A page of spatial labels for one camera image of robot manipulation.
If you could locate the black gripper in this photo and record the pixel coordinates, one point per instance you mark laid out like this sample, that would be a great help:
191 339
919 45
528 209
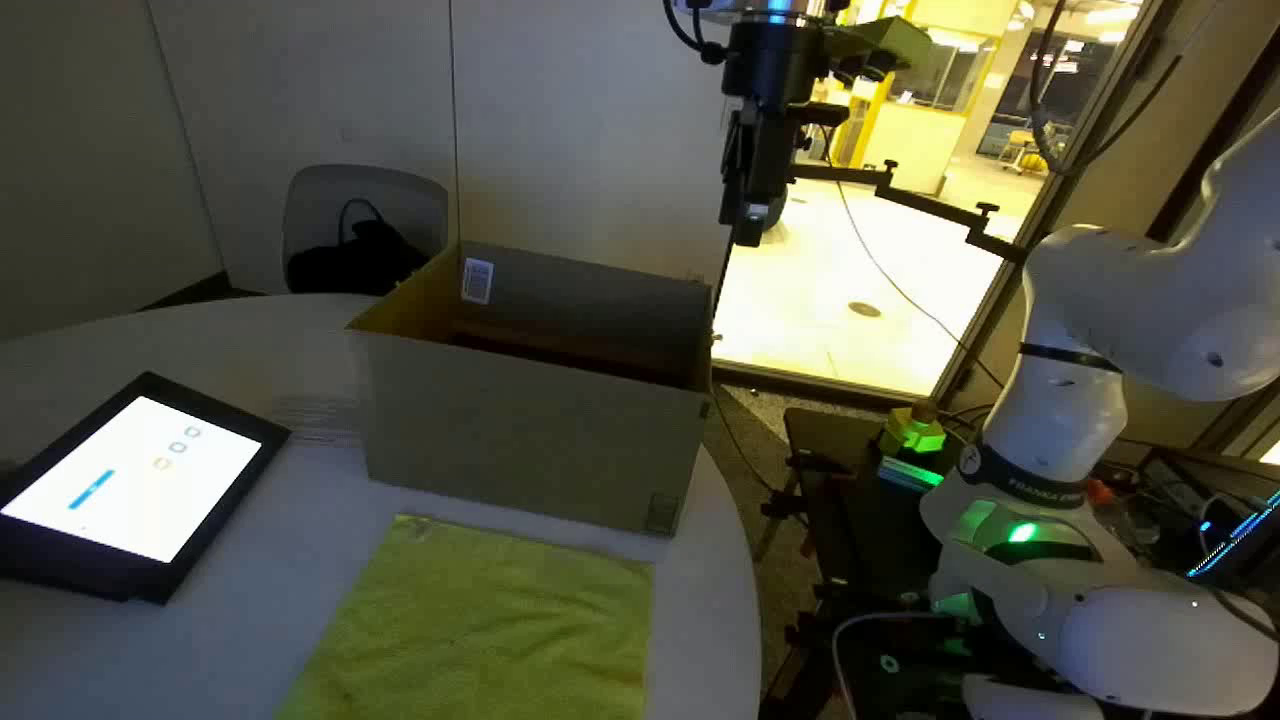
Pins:
772 67

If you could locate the yellow microfiber towel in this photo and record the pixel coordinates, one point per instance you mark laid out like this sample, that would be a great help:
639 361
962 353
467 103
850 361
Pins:
495 624

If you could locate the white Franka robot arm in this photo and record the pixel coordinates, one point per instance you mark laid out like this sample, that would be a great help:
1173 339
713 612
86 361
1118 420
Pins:
1163 305

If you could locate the small green lit box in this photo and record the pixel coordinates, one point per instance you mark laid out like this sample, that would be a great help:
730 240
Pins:
913 439

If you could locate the open cardboard box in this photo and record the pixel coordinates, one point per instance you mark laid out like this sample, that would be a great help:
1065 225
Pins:
535 427

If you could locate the black robot stand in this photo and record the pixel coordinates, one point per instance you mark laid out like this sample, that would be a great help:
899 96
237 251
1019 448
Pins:
835 535

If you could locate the grey round-back chair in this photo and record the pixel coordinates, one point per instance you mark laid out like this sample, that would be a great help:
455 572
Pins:
402 192

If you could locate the black bag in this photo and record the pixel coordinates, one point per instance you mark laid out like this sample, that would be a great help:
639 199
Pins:
354 262

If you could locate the dark monitor with blue edge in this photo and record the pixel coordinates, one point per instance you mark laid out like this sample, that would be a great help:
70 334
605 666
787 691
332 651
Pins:
1242 535

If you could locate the black tablet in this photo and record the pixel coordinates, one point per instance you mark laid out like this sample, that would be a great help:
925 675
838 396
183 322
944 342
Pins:
135 485

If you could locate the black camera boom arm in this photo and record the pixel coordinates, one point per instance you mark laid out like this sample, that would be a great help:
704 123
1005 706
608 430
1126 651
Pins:
935 207

